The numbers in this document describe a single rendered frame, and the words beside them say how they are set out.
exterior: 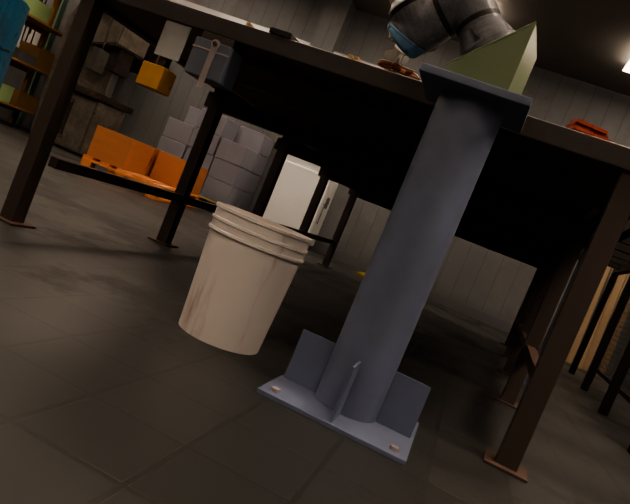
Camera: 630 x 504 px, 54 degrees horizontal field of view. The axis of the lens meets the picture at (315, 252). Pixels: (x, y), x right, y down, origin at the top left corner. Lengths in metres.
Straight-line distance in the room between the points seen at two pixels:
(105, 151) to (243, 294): 4.53
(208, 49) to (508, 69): 0.98
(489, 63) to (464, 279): 6.17
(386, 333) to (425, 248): 0.23
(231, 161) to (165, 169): 1.02
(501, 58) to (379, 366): 0.79
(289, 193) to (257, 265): 5.43
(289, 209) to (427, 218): 5.62
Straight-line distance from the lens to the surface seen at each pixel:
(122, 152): 6.08
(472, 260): 7.65
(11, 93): 9.06
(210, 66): 2.10
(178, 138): 7.57
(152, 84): 2.19
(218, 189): 7.26
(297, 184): 7.11
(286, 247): 1.71
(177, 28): 2.24
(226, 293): 1.72
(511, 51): 1.60
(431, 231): 1.53
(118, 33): 8.15
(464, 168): 1.55
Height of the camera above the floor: 0.45
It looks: 3 degrees down
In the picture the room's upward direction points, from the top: 22 degrees clockwise
